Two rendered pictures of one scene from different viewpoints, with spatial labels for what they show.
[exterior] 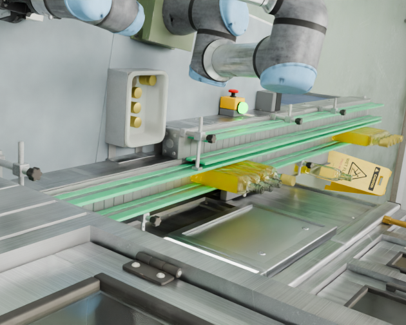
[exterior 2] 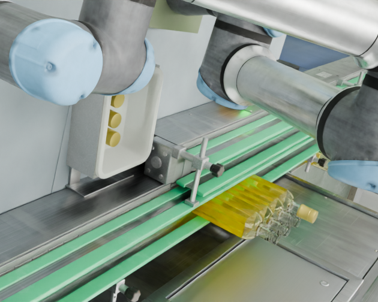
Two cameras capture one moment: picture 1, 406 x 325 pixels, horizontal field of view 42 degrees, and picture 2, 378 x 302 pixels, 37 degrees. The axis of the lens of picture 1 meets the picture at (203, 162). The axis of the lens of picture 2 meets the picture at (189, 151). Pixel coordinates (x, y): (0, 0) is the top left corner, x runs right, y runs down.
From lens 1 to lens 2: 0.55 m
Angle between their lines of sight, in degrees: 11
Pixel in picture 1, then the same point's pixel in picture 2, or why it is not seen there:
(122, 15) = (119, 76)
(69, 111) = (15, 133)
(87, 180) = (39, 245)
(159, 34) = (156, 15)
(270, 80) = (352, 181)
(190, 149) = (183, 168)
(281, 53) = not seen: outside the picture
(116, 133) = (83, 157)
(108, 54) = not seen: hidden behind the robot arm
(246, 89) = not seen: hidden behind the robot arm
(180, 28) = (188, 9)
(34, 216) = not seen: outside the picture
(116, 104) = (87, 118)
